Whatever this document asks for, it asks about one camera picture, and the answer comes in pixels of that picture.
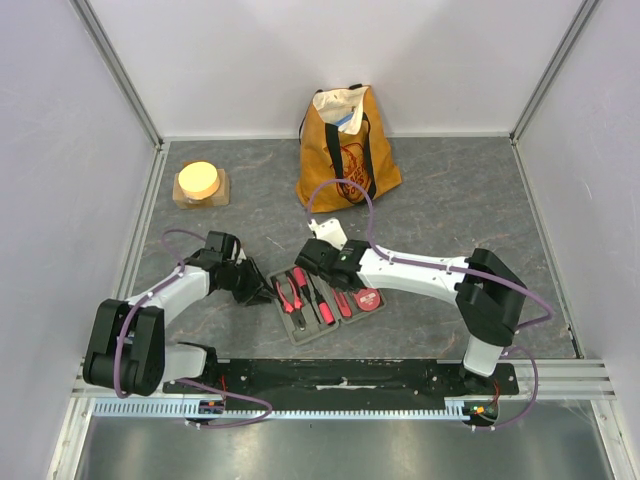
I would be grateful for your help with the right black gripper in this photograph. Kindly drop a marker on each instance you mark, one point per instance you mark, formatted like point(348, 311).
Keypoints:
point(306, 256)

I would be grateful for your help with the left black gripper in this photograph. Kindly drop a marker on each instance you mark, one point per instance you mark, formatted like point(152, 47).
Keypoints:
point(250, 296)

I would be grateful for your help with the red utility knife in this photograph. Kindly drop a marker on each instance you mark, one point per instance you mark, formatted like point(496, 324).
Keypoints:
point(344, 307)

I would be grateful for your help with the red black pliers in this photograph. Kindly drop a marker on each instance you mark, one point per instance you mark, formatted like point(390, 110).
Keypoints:
point(290, 300)

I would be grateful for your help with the red flathead screwdriver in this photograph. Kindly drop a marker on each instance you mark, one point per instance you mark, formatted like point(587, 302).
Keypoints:
point(303, 285)

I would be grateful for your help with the red tape measure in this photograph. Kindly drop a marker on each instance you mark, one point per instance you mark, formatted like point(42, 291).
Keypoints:
point(368, 300)

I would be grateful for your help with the red phillips screwdriver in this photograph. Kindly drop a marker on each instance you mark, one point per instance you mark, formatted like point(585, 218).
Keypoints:
point(323, 307)

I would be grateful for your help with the grey plastic tool case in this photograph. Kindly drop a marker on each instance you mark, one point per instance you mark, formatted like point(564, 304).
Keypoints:
point(310, 309)

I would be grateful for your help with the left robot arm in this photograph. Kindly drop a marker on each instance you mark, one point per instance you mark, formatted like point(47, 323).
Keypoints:
point(127, 350)

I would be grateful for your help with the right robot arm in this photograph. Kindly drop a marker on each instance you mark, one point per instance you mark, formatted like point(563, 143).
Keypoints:
point(488, 295)

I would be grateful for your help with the wooden block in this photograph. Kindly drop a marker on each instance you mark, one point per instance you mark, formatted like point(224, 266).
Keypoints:
point(220, 198)

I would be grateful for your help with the yellow tote bag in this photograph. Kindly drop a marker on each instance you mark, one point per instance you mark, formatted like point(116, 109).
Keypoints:
point(345, 155)

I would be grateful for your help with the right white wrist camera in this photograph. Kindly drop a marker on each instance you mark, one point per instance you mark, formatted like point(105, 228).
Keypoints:
point(329, 231)

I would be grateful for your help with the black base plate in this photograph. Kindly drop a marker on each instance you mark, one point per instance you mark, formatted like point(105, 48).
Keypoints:
point(355, 382)

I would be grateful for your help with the grey cable duct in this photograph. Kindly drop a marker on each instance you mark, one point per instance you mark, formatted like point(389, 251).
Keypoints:
point(212, 408)

